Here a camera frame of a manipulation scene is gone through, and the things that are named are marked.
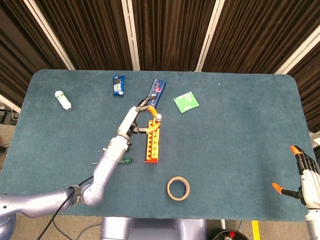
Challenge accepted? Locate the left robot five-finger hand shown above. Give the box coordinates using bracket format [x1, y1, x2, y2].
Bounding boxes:
[116, 96, 163, 139]

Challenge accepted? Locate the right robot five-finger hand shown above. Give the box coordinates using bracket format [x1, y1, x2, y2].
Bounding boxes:
[271, 145, 320, 207]

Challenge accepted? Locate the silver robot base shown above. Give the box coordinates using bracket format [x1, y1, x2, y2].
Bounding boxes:
[99, 216, 208, 240]

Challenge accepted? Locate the orange screwdriver bit holder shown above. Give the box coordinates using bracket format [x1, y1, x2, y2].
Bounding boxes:
[144, 119, 162, 165]

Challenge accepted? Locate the bulky green black screwdriver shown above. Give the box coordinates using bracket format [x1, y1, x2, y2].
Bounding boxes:
[89, 157, 133, 166]

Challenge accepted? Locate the slim green black screwdriver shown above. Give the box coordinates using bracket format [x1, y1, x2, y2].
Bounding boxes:
[94, 146, 131, 153]

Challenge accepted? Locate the blue cookie packet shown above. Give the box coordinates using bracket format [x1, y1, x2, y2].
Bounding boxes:
[112, 75, 126, 97]

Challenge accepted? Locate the blue printed pencil box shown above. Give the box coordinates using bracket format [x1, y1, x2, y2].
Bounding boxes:
[142, 78, 167, 111]

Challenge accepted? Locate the green sachet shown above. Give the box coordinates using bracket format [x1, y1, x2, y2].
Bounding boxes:
[173, 91, 200, 115]

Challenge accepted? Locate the white bottle green label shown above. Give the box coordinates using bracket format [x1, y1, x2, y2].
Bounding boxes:
[54, 90, 73, 112]

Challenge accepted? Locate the brown curtain panel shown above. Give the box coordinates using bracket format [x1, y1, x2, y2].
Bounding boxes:
[34, 0, 133, 71]
[0, 0, 68, 108]
[287, 44, 320, 133]
[202, 0, 320, 75]
[132, 0, 216, 72]

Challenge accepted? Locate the clear yellowish tape roll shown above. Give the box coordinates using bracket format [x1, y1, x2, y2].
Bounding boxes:
[166, 176, 191, 201]

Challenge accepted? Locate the black round floor object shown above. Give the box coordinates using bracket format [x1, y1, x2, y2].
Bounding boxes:
[208, 228, 251, 240]

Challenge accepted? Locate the dark floor power strip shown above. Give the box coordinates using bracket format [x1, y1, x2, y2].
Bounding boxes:
[0, 104, 20, 125]

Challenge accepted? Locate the white partition post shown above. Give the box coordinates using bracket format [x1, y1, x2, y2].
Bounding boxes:
[121, 0, 141, 71]
[0, 93, 22, 115]
[273, 24, 320, 75]
[23, 0, 76, 71]
[194, 0, 226, 73]

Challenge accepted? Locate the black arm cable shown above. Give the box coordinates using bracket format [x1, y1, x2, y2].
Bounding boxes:
[37, 175, 94, 240]

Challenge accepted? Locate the thin black floor cable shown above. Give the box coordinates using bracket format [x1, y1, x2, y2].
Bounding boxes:
[52, 214, 102, 240]

